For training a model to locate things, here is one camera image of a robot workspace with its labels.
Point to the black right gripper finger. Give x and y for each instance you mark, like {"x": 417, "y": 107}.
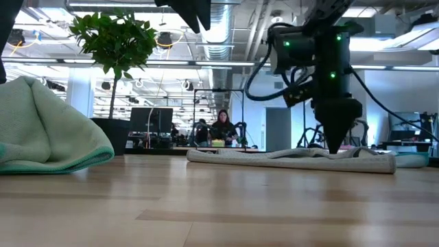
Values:
{"x": 334, "y": 137}

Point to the green leafy indoor tree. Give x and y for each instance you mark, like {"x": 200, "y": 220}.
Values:
{"x": 116, "y": 37}

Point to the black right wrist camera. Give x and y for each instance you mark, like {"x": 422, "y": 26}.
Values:
{"x": 298, "y": 95}

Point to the dark office desk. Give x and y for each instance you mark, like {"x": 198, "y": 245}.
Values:
{"x": 404, "y": 144}

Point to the black table edge rail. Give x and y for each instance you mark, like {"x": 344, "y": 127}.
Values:
{"x": 154, "y": 151}

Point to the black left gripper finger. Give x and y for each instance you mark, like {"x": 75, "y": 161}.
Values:
{"x": 188, "y": 10}
{"x": 206, "y": 13}

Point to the plain closed door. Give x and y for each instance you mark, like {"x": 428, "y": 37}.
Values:
{"x": 278, "y": 130}

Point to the person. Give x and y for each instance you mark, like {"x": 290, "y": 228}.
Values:
{"x": 202, "y": 133}
{"x": 223, "y": 130}

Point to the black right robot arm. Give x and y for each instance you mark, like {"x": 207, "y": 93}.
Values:
{"x": 331, "y": 55}

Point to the black computer monitor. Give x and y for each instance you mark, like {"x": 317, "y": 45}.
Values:
{"x": 151, "y": 120}
{"x": 404, "y": 120}

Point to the black plant pot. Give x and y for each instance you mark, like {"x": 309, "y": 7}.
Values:
{"x": 109, "y": 135}

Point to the white building column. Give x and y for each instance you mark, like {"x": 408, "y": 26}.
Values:
{"x": 80, "y": 99}

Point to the black ceiling device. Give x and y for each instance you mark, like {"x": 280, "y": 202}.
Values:
{"x": 165, "y": 39}
{"x": 15, "y": 37}

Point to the mint green microfiber towel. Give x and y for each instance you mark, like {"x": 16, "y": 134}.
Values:
{"x": 41, "y": 137}
{"x": 411, "y": 160}

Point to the silver ceiling air duct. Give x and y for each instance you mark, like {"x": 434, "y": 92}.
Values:
{"x": 216, "y": 31}

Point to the grey waffle microfiber towel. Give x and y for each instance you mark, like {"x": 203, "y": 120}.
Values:
{"x": 291, "y": 163}

